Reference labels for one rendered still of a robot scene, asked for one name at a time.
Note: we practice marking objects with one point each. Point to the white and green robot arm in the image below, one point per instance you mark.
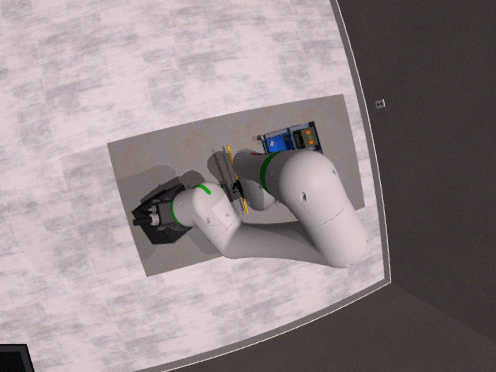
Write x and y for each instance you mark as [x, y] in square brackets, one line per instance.
[305, 181]

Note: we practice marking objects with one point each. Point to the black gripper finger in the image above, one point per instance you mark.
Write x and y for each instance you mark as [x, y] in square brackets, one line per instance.
[235, 188]

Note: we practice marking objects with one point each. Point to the grey metal shelf frame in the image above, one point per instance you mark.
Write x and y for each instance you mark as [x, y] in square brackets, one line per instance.
[291, 130]

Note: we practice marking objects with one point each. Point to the blue open bin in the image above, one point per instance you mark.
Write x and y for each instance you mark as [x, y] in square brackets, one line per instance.
[279, 144]

